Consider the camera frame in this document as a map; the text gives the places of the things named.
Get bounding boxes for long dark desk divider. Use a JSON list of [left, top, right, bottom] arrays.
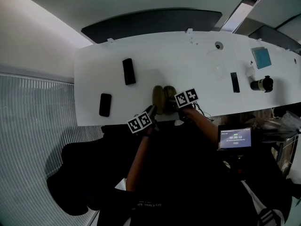
[[81, 8, 223, 44]]

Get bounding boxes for beige glasses case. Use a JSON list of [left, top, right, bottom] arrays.
[[151, 85, 177, 115]]

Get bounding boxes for black tumbler bottle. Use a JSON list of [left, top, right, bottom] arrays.
[[249, 75, 275, 93]]

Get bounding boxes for black oblong box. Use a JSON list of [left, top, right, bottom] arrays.
[[122, 58, 136, 86]]

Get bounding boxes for person's left forearm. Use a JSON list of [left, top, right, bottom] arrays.
[[126, 134, 153, 193]]

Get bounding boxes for black white striped strap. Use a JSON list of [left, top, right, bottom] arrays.
[[257, 208, 284, 226]]

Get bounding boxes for white window blinds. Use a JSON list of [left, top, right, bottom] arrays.
[[0, 73, 104, 226]]

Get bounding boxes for teal notebook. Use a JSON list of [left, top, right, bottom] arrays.
[[250, 47, 272, 70]]

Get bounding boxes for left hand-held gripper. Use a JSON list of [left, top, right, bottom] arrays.
[[127, 105, 160, 134]]

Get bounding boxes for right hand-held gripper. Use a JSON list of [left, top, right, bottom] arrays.
[[174, 88, 200, 114]]

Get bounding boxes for black smartphone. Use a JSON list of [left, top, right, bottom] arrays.
[[98, 93, 112, 117]]

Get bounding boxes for person's right forearm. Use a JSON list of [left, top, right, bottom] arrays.
[[182, 105, 219, 148]]

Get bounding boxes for person in dark shirt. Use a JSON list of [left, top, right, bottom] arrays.
[[96, 121, 293, 226]]

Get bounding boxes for black office chair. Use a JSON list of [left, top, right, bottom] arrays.
[[46, 139, 132, 216]]

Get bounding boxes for black flat remote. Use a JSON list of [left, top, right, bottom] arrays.
[[230, 72, 240, 93]]

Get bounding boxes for chest-mounted timer screen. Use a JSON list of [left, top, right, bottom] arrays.
[[217, 125, 252, 150]]

